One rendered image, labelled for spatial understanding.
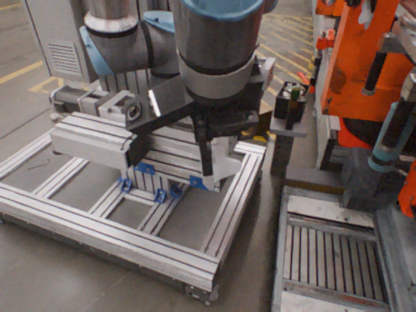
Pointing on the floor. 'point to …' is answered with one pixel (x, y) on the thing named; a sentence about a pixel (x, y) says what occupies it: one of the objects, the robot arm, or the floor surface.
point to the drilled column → (281, 154)
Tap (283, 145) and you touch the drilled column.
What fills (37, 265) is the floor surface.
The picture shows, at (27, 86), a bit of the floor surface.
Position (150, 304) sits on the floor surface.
